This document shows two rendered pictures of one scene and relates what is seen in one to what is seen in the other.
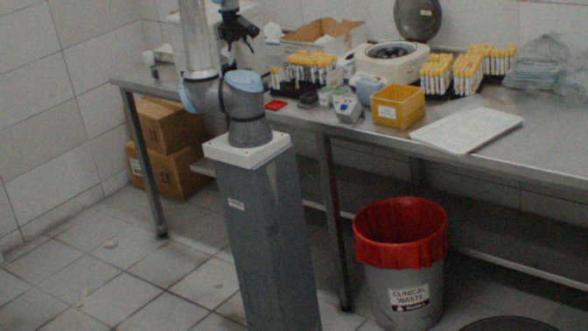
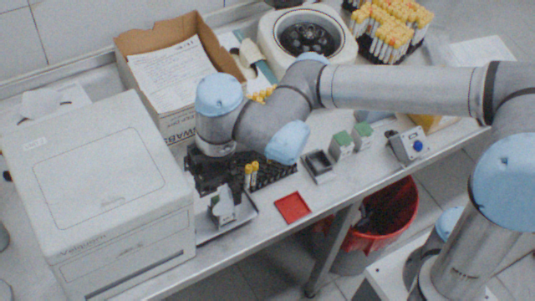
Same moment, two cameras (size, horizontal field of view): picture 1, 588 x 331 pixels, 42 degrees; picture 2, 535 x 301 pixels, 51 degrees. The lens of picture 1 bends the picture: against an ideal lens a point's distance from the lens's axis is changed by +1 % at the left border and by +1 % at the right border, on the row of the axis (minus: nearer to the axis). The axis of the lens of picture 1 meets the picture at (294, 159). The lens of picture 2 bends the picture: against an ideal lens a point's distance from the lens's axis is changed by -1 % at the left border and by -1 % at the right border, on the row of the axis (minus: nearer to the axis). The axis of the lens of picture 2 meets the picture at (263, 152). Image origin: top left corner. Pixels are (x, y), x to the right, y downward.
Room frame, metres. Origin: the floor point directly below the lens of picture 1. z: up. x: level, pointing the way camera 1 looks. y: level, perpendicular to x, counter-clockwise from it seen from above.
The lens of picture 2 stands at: (2.66, 0.71, 2.06)
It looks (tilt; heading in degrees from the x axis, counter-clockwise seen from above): 56 degrees down; 278
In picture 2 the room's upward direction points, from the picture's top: 9 degrees clockwise
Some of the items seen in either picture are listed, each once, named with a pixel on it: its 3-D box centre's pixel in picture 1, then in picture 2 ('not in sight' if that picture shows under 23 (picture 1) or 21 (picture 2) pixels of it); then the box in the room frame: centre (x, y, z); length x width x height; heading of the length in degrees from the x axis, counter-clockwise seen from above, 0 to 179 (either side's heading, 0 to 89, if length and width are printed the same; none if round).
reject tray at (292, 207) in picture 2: (275, 105); (292, 206); (2.67, 0.04, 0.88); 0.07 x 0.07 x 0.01; 46
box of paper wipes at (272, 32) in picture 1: (272, 37); (44, 112); (3.31, 0.01, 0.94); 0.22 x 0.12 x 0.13; 50
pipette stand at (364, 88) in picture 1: (370, 94); (379, 105); (2.52, -0.30, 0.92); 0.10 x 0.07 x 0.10; 41
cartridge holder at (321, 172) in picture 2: (310, 99); (318, 164); (2.63, -0.09, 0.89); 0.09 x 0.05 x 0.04; 134
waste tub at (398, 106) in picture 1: (397, 106); (434, 100); (2.38, -0.37, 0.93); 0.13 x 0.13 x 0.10; 45
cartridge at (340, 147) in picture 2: (326, 97); (341, 145); (2.59, -0.15, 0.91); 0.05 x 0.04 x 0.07; 136
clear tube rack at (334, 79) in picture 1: (314, 75); not in sight; (2.82, -0.13, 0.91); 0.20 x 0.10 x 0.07; 46
